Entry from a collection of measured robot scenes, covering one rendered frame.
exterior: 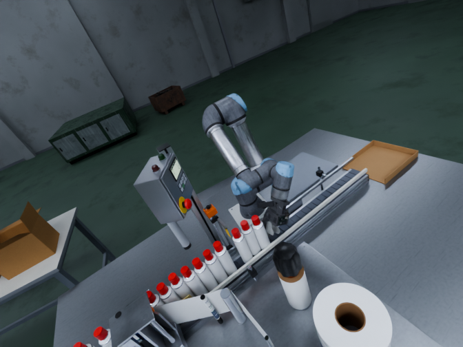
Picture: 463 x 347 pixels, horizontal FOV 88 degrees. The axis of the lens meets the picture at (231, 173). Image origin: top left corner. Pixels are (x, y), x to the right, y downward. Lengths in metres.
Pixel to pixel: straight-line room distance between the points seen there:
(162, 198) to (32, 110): 9.61
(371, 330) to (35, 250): 2.13
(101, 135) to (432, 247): 6.65
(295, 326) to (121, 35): 9.40
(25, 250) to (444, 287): 2.40
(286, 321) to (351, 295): 0.26
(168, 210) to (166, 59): 9.07
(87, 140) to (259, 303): 6.41
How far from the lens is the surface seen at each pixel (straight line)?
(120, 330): 0.94
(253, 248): 1.13
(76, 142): 7.09
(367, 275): 1.15
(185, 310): 1.03
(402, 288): 1.14
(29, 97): 10.24
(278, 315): 1.03
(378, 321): 0.86
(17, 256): 2.37
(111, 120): 6.82
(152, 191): 0.81
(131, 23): 9.72
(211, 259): 1.02
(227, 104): 1.21
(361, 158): 1.69
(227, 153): 1.10
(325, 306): 0.87
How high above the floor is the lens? 1.81
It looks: 32 degrees down
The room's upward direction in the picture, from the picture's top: 22 degrees counter-clockwise
